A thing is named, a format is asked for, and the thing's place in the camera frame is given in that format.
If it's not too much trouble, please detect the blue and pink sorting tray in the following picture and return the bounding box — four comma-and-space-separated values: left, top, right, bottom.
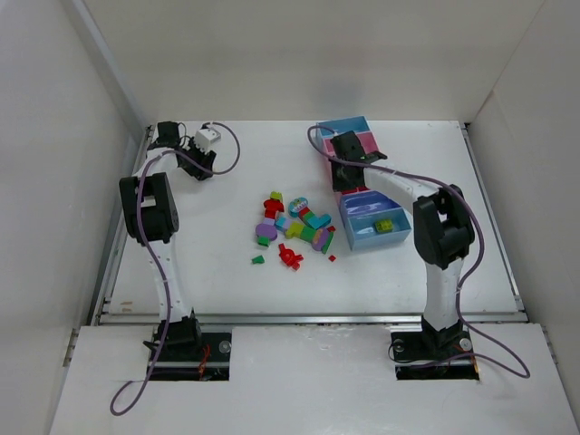
314, 116, 411, 251

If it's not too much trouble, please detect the lime lego brick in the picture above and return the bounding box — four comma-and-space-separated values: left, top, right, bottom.
373, 218, 394, 234

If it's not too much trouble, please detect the red lego cluster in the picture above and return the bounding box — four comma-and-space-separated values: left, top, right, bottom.
278, 243, 304, 271

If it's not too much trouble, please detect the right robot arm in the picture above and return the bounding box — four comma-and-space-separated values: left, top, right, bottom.
330, 131, 475, 353

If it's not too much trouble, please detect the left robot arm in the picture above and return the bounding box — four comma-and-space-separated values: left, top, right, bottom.
119, 121, 220, 353

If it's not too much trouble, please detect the round turquoise printed lego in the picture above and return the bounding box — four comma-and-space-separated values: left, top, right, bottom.
288, 197, 308, 218

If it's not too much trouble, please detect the red green turquoise lego stack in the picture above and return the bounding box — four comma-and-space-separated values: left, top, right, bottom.
299, 207, 332, 229

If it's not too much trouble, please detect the purple round lego piece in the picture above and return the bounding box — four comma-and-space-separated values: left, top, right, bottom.
255, 217, 277, 247

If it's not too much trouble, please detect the purple flower lego piece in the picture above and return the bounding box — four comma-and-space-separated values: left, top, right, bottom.
311, 226, 335, 254

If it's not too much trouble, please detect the long multicolour lego stack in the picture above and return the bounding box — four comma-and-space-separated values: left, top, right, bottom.
275, 217, 316, 243

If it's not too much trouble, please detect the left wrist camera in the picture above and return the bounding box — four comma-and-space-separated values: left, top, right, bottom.
193, 127, 221, 151

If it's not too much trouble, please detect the aluminium front rail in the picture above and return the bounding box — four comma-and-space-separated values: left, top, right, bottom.
92, 311, 528, 325

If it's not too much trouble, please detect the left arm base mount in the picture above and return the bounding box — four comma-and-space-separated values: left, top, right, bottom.
150, 331, 232, 382

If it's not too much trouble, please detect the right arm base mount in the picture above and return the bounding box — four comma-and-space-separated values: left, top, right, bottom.
388, 331, 479, 381

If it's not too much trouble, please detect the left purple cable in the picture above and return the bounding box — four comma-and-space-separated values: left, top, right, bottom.
109, 121, 240, 416

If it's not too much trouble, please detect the purple cable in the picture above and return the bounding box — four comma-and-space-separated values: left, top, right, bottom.
306, 124, 531, 382
109, 121, 240, 416

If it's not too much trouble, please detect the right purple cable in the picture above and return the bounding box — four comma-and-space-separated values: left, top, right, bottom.
306, 124, 531, 382

